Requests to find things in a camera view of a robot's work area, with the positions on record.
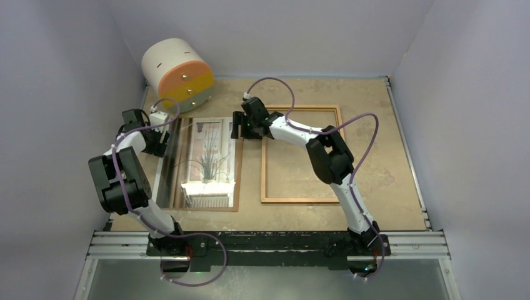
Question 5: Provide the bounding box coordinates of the round three-drawer cabinet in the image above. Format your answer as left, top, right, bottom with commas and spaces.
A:
141, 38, 215, 113

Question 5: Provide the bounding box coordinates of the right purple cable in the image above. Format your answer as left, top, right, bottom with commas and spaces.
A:
242, 77, 386, 283

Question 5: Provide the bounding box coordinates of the wooden picture frame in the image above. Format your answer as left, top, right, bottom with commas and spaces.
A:
261, 104, 343, 206

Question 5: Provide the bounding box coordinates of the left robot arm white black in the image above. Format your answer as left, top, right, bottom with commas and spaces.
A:
88, 108, 186, 256

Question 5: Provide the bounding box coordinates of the clear glass pane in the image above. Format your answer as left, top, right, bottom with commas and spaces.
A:
154, 116, 237, 211

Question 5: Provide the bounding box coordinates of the purple cable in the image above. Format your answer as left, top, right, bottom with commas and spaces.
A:
111, 97, 228, 288
242, 77, 386, 283

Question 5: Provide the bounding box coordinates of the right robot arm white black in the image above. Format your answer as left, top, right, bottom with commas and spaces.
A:
231, 97, 380, 254

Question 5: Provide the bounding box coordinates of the plant photo print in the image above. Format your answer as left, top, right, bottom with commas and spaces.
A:
156, 117, 235, 209

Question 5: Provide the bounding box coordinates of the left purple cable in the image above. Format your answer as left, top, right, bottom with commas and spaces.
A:
111, 97, 228, 288

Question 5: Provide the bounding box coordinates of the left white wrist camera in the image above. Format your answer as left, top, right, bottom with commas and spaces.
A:
149, 111, 170, 133

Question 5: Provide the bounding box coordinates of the black aluminium mounting rail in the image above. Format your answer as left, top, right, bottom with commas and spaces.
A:
87, 231, 450, 274

